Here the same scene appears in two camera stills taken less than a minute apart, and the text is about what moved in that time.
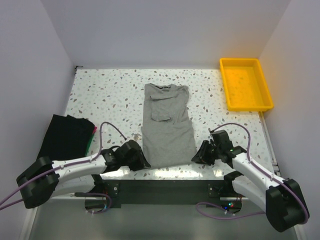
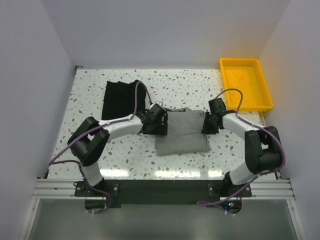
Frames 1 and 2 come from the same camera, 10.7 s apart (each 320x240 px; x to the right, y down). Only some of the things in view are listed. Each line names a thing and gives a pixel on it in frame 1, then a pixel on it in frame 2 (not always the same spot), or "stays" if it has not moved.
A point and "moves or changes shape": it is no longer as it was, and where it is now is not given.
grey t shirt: (168, 138) moves or changes shape
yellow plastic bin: (244, 84) stays
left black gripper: (141, 163) → (162, 129)
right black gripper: (201, 156) → (206, 128)
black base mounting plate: (165, 193) stays
